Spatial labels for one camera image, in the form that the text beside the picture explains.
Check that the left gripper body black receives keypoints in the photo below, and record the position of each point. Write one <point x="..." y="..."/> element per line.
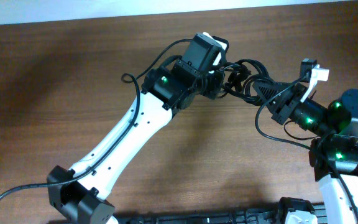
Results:
<point x="214" y="83"/>

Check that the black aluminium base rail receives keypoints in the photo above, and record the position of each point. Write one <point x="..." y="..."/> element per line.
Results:
<point x="287" y="210"/>

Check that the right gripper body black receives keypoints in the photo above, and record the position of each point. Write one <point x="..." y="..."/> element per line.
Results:
<point x="299" y="90"/>

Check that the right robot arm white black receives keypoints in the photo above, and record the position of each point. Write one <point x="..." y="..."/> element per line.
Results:
<point x="334" y="153"/>

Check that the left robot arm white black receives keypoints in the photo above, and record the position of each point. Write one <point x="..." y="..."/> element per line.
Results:
<point x="80" y="192"/>

